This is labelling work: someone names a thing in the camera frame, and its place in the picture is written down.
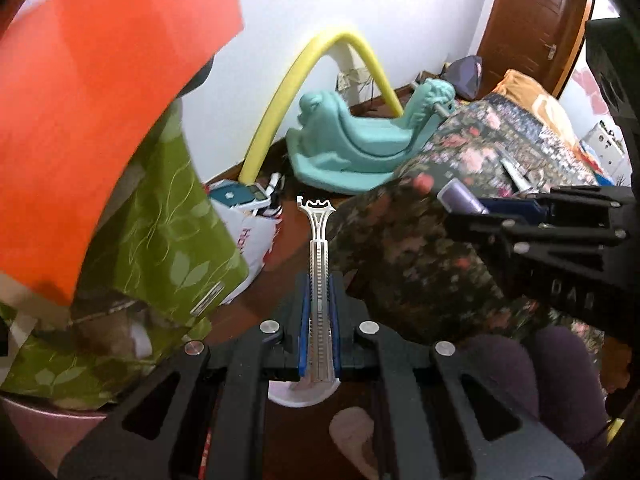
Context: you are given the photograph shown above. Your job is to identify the silver tube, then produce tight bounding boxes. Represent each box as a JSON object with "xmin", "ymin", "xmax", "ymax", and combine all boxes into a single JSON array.
[{"xmin": 500, "ymin": 152, "xmax": 532, "ymax": 191}]

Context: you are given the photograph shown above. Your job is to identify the white disposable razor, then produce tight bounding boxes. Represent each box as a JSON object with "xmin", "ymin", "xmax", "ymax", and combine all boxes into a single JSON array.
[{"xmin": 296, "ymin": 196, "xmax": 335, "ymax": 395}]

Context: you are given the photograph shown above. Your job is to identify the orange blanket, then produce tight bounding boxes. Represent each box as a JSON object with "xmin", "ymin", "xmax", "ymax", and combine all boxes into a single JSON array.
[{"xmin": 495, "ymin": 69, "xmax": 601, "ymax": 181}]

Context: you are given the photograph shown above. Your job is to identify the yellow foam tube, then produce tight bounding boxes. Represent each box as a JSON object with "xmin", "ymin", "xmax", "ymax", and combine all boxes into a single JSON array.
[{"xmin": 238, "ymin": 30, "xmax": 405, "ymax": 184}]

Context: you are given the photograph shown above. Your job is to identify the brown wooden door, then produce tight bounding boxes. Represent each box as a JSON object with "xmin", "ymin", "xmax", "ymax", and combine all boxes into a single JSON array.
[{"xmin": 477, "ymin": 0, "xmax": 592, "ymax": 97}]

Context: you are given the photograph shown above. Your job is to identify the pink basin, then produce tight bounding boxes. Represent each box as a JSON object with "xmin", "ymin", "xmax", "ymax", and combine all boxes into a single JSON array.
[{"xmin": 0, "ymin": 392, "xmax": 112, "ymax": 480}]

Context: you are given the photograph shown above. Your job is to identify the wardrobe with heart stickers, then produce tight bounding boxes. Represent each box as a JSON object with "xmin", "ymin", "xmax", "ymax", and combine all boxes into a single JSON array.
[{"xmin": 559, "ymin": 0, "xmax": 623, "ymax": 118}]

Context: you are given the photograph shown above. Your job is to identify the green leaf-print bag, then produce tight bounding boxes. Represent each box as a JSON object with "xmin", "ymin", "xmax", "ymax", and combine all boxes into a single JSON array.
[{"xmin": 0, "ymin": 95, "xmax": 251, "ymax": 411}]

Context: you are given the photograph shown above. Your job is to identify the blue flat box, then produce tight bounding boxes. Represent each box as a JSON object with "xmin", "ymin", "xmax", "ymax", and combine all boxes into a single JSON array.
[{"xmin": 207, "ymin": 180, "xmax": 274, "ymax": 211}]

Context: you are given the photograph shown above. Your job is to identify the grey cloth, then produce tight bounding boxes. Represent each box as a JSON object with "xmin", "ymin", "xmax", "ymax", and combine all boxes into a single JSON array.
[{"xmin": 182, "ymin": 54, "xmax": 217, "ymax": 102}]

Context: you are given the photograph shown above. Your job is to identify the white power strip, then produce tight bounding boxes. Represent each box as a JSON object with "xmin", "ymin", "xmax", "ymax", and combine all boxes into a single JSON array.
[{"xmin": 336, "ymin": 67, "xmax": 372, "ymax": 94}]

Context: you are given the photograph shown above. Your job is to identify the white trash bin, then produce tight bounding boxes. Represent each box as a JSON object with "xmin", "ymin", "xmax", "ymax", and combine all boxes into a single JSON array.
[{"xmin": 267, "ymin": 378, "xmax": 344, "ymax": 407}]

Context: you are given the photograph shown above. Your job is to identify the pale pink slipper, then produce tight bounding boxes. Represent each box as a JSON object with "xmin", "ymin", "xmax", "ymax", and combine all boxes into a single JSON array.
[{"xmin": 329, "ymin": 406, "xmax": 377, "ymax": 480}]

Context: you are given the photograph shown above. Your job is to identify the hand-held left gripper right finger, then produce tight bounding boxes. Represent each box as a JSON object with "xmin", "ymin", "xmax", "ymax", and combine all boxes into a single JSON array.
[{"xmin": 331, "ymin": 274, "xmax": 587, "ymax": 480}]

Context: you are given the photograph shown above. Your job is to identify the person's purple pants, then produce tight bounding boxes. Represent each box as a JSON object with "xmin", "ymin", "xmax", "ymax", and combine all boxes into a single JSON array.
[{"xmin": 462, "ymin": 326, "xmax": 610, "ymax": 458}]

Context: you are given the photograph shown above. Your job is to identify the floral blanket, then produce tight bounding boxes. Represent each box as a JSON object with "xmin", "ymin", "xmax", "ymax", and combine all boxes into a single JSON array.
[{"xmin": 327, "ymin": 99, "xmax": 608, "ymax": 361}]

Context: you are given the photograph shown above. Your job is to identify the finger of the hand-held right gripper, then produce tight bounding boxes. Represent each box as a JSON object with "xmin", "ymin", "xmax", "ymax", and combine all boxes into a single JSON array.
[
  {"xmin": 444, "ymin": 212, "xmax": 628, "ymax": 267},
  {"xmin": 480, "ymin": 185, "xmax": 635, "ymax": 228}
]

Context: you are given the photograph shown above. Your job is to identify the teal rocking toy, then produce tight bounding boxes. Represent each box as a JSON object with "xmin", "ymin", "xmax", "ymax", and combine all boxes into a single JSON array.
[{"xmin": 286, "ymin": 79, "xmax": 457, "ymax": 195}]

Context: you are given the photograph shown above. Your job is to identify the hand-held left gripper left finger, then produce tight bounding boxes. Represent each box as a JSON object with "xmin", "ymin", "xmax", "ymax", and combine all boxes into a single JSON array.
[{"xmin": 57, "ymin": 272, "xmax": 311, "ymax": 480}]

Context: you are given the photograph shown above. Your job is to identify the purple bag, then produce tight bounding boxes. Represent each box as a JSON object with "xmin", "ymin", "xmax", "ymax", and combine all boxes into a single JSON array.
[{"xmin": 442, "ymin": 56, "xmax": 484, "ymax": 101}]

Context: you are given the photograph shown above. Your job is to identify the white plastic bag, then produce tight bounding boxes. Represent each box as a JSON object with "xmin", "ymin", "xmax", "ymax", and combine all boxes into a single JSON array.
[{"xmin": 210, "ymin": 200, "xmax": 282, "ymax": 307}]

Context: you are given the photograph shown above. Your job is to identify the orange box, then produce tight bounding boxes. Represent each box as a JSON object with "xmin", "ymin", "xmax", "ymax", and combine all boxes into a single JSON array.
[{"xmin": 0, "ymin": 0, "xmax": 246, "ymax": 307}]

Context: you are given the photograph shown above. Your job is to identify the white toy cabinet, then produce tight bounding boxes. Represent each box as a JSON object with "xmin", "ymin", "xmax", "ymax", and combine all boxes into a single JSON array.
[{"xmin": 581, "ymin": 122, "xmax": 627, "ymax": 181}]

